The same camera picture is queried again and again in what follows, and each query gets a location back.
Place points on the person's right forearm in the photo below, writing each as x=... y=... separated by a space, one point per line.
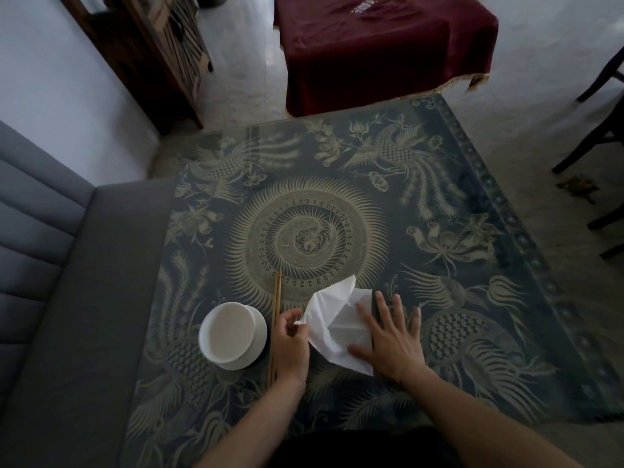
x=477 y=428

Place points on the person's left forearm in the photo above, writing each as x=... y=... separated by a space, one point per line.
x=253 y=428

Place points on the grey upholstered sofa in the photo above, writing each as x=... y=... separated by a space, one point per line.
x=73 y=311

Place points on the brown scrap of litter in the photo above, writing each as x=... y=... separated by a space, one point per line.
x=577 y=186

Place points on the dark wooden chair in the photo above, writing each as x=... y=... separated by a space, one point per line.
x=599 y=136
x=609 y=219

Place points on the white ceramic bowl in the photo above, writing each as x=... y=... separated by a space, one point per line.
x=228 y=333

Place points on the dark red covered table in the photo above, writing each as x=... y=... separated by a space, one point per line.
x=385 y=48

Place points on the dark wooden cabinet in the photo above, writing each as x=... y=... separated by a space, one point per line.
x=146 y=53

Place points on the person's left thumb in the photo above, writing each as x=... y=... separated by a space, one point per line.
x=301 y=330

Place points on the person's right little finger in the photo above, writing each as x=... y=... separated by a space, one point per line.
x=415 y=321

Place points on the white ceramic saucer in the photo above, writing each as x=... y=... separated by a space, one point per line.
x=261 y=343

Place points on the wooden chopstick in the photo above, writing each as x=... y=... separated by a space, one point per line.
x=275 y=297
x=279 y=292

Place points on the person's right thumb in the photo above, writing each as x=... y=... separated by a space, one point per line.
x=360 y=353

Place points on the person's right middle finger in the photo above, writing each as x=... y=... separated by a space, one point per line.
x=383 y=311

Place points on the person's left hand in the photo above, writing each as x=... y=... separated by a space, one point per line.
x=290 y=353

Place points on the person's right hand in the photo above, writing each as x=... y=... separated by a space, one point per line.
x=396 y=350

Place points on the blue gold patterned tablecloth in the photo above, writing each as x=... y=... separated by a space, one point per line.
x=341 y=199

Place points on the white paper napkin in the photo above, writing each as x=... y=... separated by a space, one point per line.
x=336 y=321

